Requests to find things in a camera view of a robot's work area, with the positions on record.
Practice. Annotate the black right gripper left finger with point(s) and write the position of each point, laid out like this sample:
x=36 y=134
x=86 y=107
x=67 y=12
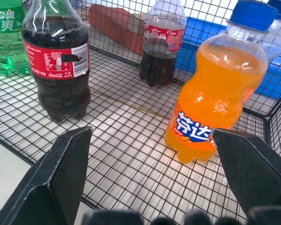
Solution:
x=58 y=178

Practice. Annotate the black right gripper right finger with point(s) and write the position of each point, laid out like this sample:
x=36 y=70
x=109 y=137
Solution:
x=250 y=168

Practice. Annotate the orange Fanta soda bottle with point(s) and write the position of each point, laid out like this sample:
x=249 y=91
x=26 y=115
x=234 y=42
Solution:
x=215 y=93

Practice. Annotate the blue plastic crate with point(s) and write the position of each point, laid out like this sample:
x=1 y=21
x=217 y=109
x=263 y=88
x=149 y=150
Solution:
x=276 y=77

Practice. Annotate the large Coca-Cola bottle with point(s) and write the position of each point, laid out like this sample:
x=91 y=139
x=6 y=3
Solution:
x=58 y=70

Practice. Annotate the clear blue-capped water bottle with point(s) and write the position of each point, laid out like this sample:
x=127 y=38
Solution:
x=275 y=39

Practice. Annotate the green Sprite bottle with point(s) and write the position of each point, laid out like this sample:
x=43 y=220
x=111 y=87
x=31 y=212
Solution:
x=4 y=37

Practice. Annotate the small Coca-Cola bottle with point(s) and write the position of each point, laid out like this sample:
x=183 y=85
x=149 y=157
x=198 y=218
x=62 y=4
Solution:
x=160 y=47

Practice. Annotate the red-brown cardboard box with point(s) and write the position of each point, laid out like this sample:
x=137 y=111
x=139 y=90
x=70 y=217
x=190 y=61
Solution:
x=117 y=25

